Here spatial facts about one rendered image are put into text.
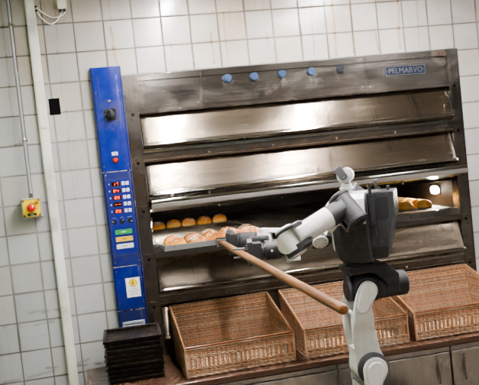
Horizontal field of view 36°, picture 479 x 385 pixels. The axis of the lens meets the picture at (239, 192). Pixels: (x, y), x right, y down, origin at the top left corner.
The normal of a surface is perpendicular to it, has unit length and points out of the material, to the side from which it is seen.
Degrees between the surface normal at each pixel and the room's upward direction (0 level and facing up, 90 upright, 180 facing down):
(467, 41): 90
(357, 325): 114
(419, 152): 70
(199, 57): 90
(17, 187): 90
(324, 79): 90
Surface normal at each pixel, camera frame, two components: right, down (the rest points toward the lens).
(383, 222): -0.28, 0.08
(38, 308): 0.20, 0.04
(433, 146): 0.15, -0.31
